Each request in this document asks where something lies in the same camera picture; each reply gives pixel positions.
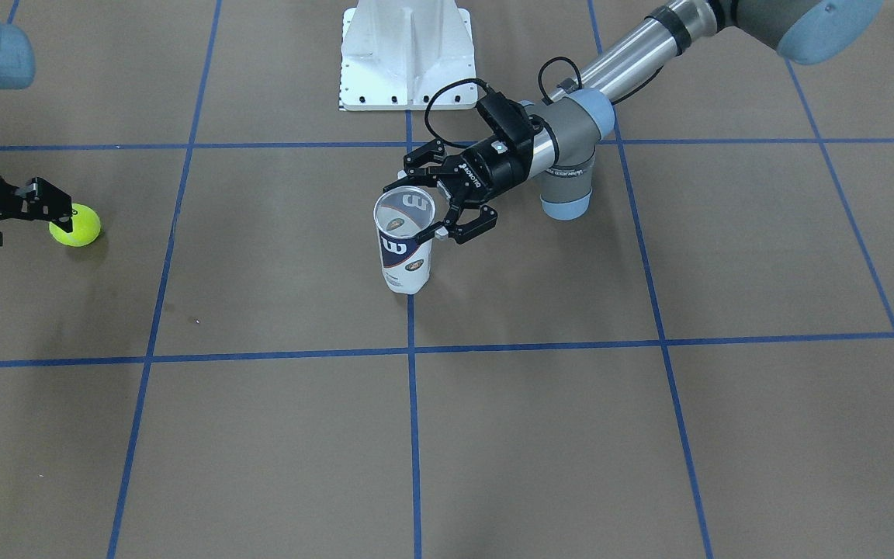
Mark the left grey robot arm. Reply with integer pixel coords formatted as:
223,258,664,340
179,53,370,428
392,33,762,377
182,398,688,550
375,1,882,250

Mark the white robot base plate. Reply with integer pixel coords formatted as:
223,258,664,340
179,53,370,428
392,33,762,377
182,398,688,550
338,1,476,111

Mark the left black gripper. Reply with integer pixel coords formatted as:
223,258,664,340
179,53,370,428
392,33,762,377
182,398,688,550
382,137,533,245

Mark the white blue tennis ball can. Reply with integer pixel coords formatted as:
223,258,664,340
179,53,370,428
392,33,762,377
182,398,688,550
372,186,436,296

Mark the yellow tennis ball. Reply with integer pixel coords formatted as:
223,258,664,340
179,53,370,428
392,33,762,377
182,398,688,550
47,204,102,248

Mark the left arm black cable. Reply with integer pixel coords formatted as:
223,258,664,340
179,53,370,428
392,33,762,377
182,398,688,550
424,57,665,148

